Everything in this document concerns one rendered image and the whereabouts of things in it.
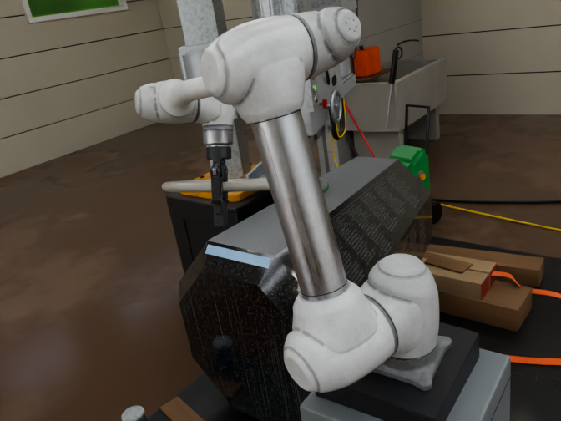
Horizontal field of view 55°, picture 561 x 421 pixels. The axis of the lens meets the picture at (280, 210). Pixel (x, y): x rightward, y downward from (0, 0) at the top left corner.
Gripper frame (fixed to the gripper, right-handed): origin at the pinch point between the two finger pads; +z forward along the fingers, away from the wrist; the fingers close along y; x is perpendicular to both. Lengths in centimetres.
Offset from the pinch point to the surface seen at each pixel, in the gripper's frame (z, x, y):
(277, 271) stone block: 23.9, -12.2, 34.5
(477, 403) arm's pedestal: 42, -67, -31
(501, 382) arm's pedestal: 40, -74, -23
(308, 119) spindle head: -34, -22, 69
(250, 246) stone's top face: 15.8, -0.6, 45.1
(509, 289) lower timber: 52, -122, 133
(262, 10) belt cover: -76, -6, 56
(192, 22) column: -90, 41, 120
